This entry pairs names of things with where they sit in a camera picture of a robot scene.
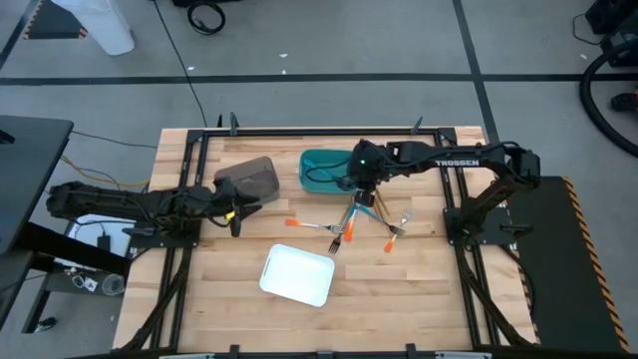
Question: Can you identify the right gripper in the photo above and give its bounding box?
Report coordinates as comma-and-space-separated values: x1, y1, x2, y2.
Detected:
347, 139, 396, 208

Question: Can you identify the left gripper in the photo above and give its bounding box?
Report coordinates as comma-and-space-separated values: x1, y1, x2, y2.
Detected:
208, 177, 264, 238

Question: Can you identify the orange-handled silver fork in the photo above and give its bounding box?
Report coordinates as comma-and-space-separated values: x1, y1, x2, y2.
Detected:
382, 207, 415, 254
347, 198, 361, 231
342, 201, 360, 244
284, 217, 346, 234

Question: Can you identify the grey plastic bin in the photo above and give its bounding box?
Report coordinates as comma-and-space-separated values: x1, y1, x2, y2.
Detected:
212, 156, 281, 205

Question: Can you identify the teal plastic bin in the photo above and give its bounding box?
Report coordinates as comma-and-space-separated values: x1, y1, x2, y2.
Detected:
297, 148, 361, 194

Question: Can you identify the white plastic bin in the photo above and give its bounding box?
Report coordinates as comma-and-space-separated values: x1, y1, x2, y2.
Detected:
258, 242, 336, 308

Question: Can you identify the white sheet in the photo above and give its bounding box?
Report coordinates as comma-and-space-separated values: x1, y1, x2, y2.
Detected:
67, 212, 137, 270

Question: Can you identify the clear glass cup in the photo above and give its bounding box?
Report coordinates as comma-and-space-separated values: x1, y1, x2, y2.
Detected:
102, 272, 126, 297

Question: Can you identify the large hazard-edged black mat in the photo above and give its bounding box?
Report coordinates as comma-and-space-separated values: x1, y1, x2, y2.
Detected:
506, 175, 632, 355

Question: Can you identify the black desk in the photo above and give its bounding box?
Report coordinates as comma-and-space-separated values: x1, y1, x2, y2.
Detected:
0, 115, 132, 334

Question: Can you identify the white plastic bag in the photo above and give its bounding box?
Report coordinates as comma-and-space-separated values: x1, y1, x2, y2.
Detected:
52, 0, 136, 56

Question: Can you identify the small hazard-edged black mat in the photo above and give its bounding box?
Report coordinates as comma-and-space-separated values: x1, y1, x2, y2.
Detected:
22, 0, 90, 40

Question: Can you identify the red black tool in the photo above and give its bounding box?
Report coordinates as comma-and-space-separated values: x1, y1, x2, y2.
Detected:
610, 89, 638, 114

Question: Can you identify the black equipment case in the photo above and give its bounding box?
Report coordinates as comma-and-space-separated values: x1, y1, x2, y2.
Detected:
585, 0, 638, 69

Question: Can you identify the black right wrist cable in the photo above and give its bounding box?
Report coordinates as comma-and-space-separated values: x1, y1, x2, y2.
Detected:
302, 158, 358, 193

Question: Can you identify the black aluminium table frame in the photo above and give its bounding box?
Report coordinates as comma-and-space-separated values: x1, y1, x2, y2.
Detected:
113, 113, 538, 359

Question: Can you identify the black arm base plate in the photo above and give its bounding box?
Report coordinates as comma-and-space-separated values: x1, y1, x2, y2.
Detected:
122, 208, 203, 249
443, 206, 533, 246

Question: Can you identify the long black floor cable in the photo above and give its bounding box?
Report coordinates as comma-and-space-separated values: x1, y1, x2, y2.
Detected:
152, 0, 208, 129

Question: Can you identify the thin black floor cable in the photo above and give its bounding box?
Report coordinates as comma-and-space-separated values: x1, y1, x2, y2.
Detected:
69, 130, 159, 150

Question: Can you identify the yellow floor cable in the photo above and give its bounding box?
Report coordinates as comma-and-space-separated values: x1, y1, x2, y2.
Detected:
59, 154, 151, 188

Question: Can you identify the coiled black cable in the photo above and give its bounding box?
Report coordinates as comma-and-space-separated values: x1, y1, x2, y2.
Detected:
186, 0, 226, 37

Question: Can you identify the thick black hose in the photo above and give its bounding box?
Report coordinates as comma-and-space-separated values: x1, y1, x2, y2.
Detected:
579, 38, 638, 159

